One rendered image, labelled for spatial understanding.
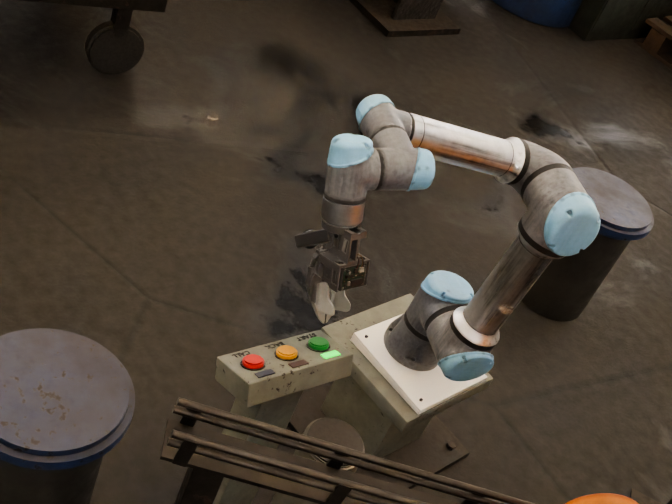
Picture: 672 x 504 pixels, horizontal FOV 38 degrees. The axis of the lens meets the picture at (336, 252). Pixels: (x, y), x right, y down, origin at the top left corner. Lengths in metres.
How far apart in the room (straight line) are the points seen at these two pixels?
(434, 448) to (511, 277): 0.74
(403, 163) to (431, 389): 0.77
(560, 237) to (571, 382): 1.21
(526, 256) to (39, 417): 0.98
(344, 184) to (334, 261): 0.14
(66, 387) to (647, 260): 2.49
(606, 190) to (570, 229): 1.24
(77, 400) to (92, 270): 0.92
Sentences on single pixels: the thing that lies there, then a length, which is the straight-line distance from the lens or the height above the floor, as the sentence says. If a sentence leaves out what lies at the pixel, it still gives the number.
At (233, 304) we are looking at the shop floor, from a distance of 2.79.
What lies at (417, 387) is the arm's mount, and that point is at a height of 0.32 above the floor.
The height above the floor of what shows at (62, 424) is 0.43.
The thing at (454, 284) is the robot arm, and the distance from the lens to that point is 2.26.
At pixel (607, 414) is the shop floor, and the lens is 3.08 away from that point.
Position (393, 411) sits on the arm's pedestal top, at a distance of 2.28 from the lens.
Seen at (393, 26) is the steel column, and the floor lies 0.03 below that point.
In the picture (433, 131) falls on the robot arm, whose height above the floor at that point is 0.98.
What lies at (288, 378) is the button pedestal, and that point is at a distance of 1.79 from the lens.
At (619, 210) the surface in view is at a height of 0.43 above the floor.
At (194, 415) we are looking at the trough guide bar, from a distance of 1.52.
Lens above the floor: 1.88
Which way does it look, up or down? 37 degrees down
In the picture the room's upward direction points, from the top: 23 degrees clockwise
